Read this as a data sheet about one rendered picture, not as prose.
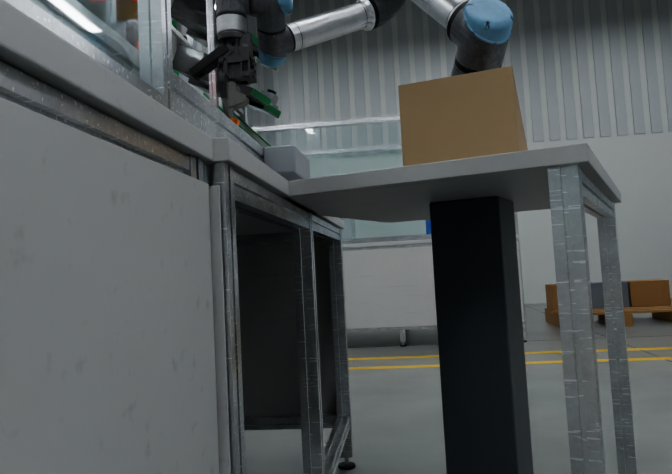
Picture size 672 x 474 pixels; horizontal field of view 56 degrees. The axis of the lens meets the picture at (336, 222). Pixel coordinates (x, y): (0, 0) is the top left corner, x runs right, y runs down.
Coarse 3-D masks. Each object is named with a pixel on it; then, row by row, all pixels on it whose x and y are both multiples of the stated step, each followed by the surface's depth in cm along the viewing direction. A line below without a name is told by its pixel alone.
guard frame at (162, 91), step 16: (16, 0) 43; (160, 0) 70; (32, 16) 45; (48, 16) 47; (160, 16) 70; (64, 32) 49; (160, 32) 70; (80, 48) 51; (96, 48) 54; (160, 48) 70; (112, 64) 57; (160, 64) 70; (128, 80) 60; (160, 80) 70; (160, 96) 68
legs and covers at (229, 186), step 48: (240, 192) 87; (240, 240) 226; (288, 240) 223; (336, 240) 219; (240, 288) 229; (288, 288) 227; (336, 288) 221; (240, 336) 82; (288, 336) 226; (336, 336) 219; (240, 384) 81; (288, 384) 225; (336, 384) 218; (240, 432) 79; (336, 432) 198
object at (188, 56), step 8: (184, 48) 184; (176, 56) 185; (184, 56) 184; (192, 56) 183; (200, 56) 182; (176, 64) 184; (184, 64) 184; (192, 64) 183; (184, 72) 184; (200, 80) 188; (208, 80) 181; (240, 88) 178; (248, 88) 177; (248, 96) 180; (256, 96) 180; (264, 96) 184; (264, 104) 186
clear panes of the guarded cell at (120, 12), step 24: (48, 0) 50; (72, 0) 53; (96, 0) 58; (120, 0) 63; (144, 0) 69; (72, 24) 53; (96, 24) 57; (120, 24) 62; (144, 24) 69; (120, 48) 62; (144, 48) 68; (144, 72) 68
